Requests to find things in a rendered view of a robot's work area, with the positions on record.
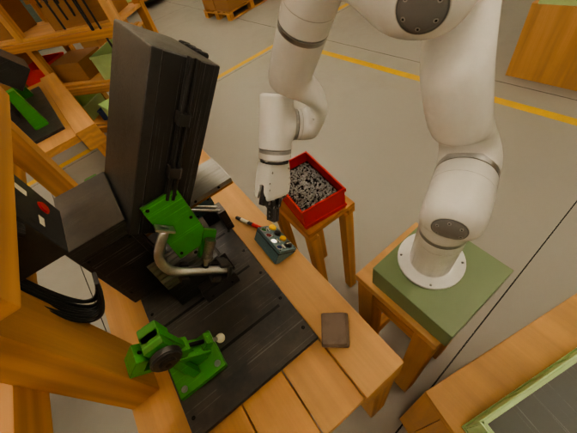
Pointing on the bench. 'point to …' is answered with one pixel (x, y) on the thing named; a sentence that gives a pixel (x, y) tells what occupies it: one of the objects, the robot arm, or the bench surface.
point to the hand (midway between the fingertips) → (272, 214)
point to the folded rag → (335, 330)
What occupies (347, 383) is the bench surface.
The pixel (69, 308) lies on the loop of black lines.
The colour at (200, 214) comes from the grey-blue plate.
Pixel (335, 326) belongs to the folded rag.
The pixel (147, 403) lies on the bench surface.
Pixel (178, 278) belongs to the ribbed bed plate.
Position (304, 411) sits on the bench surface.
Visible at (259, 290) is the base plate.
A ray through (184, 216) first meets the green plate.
